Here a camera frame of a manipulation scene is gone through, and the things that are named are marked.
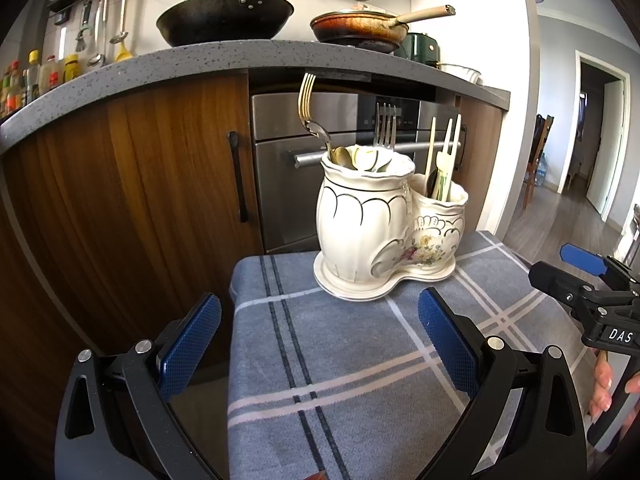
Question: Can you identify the yellow tulip plastic utensil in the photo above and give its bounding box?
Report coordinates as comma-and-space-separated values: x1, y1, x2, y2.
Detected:
432, 151, 454, 202

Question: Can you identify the black wok wooden handle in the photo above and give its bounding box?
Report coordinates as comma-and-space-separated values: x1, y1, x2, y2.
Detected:
156, 0, 294, 47

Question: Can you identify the wooden cabinet door right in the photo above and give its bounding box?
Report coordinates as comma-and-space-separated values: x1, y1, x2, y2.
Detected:
454, 96, 503, 232

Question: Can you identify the stainless steel oven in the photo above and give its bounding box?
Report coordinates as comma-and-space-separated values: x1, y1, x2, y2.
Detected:
250, 92, 458, 254

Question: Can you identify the water bottle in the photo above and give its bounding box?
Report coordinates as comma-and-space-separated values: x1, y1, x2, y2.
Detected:
535, 153, 548, 186

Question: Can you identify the white ceramic utensil holder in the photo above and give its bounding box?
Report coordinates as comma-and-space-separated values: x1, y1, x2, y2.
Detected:
314, 151, 469, 301

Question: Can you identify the grey plaid tablecloth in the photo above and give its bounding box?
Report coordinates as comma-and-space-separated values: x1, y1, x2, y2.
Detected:
228, 232, 594, 479

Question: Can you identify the person's right hand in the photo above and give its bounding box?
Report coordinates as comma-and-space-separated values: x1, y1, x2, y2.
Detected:
587, 350, 640, 441

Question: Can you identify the gold fork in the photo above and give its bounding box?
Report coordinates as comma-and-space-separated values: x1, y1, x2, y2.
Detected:
297, 71, 334, 154

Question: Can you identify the wooden cabinet door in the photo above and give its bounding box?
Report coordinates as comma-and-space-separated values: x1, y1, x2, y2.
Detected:
454, 96, 503, 232
2, 72, 262, 352

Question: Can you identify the silver fork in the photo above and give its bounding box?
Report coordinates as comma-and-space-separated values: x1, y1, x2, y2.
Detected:
373, 103, 397, 151

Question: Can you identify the rusty frying pan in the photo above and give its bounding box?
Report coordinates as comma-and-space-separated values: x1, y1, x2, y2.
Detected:
310, 4, 456, 53

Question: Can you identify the wooden cabinet door left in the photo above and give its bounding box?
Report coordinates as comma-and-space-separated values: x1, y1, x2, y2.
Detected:
2, 72, 262, 352

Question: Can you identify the grey speckled countertop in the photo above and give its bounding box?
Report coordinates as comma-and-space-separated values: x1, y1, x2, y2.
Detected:
0, 39, 512, 156

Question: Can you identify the black spoon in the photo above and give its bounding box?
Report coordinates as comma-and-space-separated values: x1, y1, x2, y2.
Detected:
425, 169, 438, 197

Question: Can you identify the cream chopstick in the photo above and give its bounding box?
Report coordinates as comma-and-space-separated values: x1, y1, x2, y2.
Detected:
442, 114, 462, 202
423, 116, 437, 197

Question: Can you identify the wooden chair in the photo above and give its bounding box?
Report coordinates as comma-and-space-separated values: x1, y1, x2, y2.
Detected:
523, 114, 554, 209

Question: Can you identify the silver spoon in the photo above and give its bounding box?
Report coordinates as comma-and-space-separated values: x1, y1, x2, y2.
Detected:
328, 145, 394, 174

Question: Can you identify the yellow oil bottle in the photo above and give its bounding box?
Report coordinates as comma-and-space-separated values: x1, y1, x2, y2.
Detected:
63, 53, 81, 82

